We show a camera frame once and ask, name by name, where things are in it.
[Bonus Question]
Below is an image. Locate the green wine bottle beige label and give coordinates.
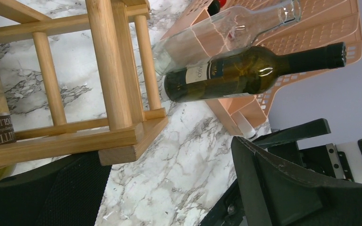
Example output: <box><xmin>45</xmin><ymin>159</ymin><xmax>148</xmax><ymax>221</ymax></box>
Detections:
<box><xmin>164</xmin><ymin>42</ymin><xmax>346</xmax><ymax>103</ymax></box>

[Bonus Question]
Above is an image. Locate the clear glass bottle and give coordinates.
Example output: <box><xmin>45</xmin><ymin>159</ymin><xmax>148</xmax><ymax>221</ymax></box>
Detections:
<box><xmin>153</xmin><ymin>0</ymin><xmax>301</xmax><ymax>75</ymax></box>

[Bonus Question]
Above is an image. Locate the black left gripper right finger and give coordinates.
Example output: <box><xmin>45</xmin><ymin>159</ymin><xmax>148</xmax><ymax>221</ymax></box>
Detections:
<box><xmin>231</xmin><ymin>137</ymin><xmax>362</xmax><ymax>226</ymax></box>

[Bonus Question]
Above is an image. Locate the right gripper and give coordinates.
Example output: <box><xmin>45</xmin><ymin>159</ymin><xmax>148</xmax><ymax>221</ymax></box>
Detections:
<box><xmin>253</xmin><ymin>118</ymin><xmax>362</xmax><ymax>184</ymax></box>

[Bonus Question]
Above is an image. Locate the small round tape roll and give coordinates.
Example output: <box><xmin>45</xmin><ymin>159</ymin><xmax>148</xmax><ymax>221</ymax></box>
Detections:
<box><xmin>231</xmin><ymin>111</ymin><xmax>257</xmax><ymax>140</ymax></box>

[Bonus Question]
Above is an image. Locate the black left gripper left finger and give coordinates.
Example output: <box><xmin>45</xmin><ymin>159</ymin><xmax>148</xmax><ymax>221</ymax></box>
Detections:
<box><xmin>0</xmin><ymin>152</ymin><xmax>111</xmax><ymax>226</ymax></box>

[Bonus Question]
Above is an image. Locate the wooden wine rack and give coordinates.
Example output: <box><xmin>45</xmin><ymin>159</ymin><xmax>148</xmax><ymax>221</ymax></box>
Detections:
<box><xmin>0</xmin><ymin>0</ymin><xmax>168</xmax><ymax>168</ymax></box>

